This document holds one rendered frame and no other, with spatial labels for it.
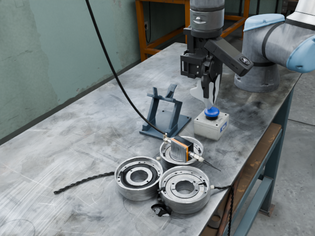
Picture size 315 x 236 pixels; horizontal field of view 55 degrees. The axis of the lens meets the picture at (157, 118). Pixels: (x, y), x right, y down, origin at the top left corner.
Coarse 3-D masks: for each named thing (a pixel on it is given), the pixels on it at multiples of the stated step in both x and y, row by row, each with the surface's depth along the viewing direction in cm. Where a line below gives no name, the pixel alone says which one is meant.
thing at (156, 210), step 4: (156, 204) 62; (160, 204) 62; (152, 208) 61; (156, 208) 61; (160, 208) 61; (164, 208) 61; (168, 208) 61; (156, 212) 60; (160, 212) 60; (164, 212) 60; (168, 212) 60; (160, 216) 60; (164, 216) 60
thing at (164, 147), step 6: (186, 138) 75; (192, 138) 74; (162, 144) 72; (168, 144) 74; (198, 144) 73; (162, 150) 72; (198, 150) 72; (162, 156) 69; (174, 156) 70; (162, 162) 70; (168, 162) 67; (174, 162) 67; (192, 162) 66; (198, 162) 68; (168, 168) 68; (198, 168) 70
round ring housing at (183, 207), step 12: (180, 168) 66; (192, 168) 65; (168, 180) 64; (180, 180) 64; (192, 180) 63; (204, 180) 63; (192, 192) 61; (204, 192) 60; (168, 204) 59; (180, 204) 57; (192, 204) 57; (204, 204) 59
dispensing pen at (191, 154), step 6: (168, 138) 72; (174, 138) 69; (180, 138) 69; (186, 144) 67; (192, 144) 67; (192, 150) 68; (192, 156) 66; (198, 156) 66; (204, 162) 65; (216, 168) 63
